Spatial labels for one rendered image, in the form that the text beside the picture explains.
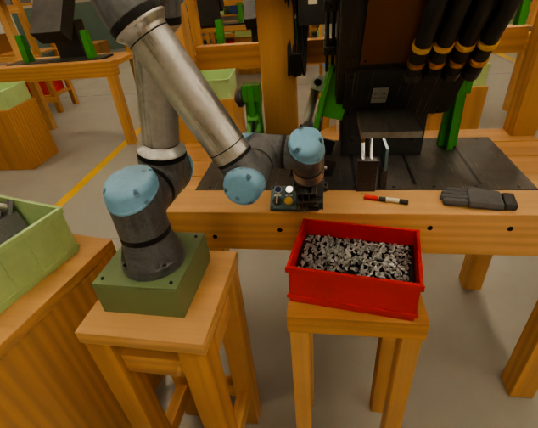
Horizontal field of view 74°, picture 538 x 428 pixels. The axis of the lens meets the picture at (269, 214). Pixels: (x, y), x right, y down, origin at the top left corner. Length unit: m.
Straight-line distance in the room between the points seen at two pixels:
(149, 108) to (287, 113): 0.87
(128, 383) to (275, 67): 1.21
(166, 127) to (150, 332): 0.47
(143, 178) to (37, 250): 0.55
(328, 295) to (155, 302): 0.41
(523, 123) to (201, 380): 1.52
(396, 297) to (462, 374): 1.05
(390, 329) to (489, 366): 1.06
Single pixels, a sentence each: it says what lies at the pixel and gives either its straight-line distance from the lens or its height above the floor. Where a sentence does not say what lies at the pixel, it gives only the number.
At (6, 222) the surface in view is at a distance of 1.44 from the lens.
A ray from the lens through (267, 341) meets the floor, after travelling 1.89.
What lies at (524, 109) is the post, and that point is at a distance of 1.78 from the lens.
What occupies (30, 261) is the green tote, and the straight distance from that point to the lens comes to 1.27.
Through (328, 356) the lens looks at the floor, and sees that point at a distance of 1.84.
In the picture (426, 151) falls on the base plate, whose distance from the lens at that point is 1.52.
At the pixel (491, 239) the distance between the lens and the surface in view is 1.25.
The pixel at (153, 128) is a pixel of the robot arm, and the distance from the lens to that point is 0.85.
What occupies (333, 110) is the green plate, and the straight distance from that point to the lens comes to 1.21.
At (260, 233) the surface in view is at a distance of 1.16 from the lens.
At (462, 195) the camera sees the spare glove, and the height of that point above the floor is 0.92.
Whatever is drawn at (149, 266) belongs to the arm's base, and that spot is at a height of 0.98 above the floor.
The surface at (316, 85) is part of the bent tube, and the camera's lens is 1.31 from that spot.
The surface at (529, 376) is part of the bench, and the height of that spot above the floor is 0.15.
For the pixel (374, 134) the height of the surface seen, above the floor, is 1.12.
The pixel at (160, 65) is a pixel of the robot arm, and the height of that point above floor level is 1.40.
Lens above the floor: 1.51
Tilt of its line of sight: 34 degrees down
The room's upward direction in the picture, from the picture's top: 5 degrees counter-clockwise
